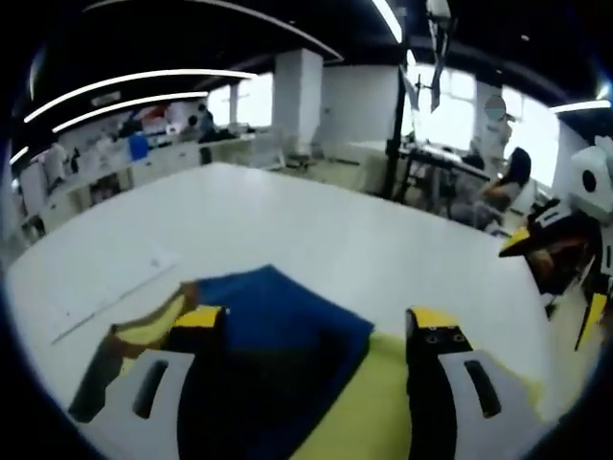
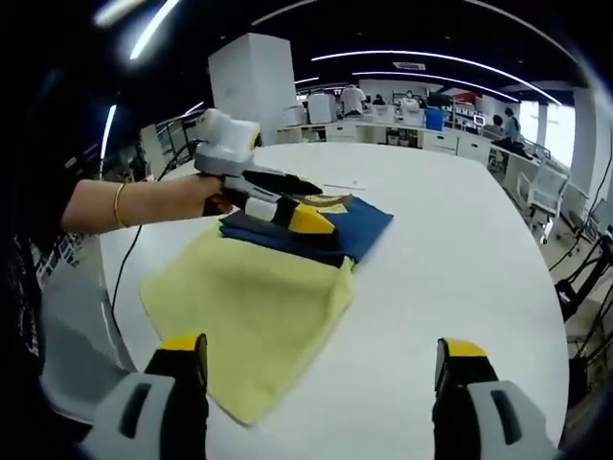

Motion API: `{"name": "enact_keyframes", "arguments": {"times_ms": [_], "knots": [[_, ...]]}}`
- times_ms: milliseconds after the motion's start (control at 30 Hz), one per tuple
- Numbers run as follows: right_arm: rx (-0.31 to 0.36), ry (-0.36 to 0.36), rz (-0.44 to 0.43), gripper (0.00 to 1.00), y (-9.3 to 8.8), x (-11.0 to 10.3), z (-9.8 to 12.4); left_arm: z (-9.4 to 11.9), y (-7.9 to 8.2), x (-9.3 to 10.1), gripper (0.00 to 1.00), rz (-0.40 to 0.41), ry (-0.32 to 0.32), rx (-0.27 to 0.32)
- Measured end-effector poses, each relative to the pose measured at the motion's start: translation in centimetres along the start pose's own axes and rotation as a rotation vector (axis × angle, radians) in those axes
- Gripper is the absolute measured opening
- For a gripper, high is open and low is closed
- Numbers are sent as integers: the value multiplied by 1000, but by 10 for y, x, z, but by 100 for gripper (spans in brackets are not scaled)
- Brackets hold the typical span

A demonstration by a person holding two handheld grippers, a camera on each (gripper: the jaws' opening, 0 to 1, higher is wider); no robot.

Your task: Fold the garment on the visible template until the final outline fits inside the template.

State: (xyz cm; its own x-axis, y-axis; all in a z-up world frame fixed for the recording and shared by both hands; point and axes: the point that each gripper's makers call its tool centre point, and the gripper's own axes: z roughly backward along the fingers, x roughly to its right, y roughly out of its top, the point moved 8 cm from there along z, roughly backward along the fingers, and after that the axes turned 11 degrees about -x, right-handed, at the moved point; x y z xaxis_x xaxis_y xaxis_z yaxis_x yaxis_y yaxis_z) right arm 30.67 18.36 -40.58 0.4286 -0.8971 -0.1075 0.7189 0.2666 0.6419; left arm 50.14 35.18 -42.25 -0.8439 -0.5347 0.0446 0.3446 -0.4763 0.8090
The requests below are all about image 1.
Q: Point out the straight ceiling light strip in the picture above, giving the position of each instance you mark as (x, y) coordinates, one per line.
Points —
(389, 19)

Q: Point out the yellow garment with dark sleeves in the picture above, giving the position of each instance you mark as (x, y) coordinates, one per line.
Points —
(287, 311)

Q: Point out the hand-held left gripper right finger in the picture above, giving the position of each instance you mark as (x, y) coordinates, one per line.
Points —
(460, 402)

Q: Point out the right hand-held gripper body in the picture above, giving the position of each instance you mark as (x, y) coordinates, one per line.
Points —
(596, 182)

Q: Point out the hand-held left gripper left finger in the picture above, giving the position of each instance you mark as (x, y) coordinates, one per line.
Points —
(158, 393)

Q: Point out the long curved ceiling light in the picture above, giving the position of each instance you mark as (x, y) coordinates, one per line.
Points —
(143, 75)

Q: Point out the blue storage box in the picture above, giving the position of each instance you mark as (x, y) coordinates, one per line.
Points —
(138, 147)

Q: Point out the black metal frame table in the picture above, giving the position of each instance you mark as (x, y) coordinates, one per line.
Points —
(445, 165)

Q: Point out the black stand pole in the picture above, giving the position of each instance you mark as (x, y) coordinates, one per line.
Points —
(395, 144)

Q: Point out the white pillar by window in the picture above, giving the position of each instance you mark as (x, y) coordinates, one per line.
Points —
(299, 105)

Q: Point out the white counter cabinets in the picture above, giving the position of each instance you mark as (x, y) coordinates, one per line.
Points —
(158, 163)

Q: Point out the short curved ceiling light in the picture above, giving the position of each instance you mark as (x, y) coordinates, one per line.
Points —
(134, 100)

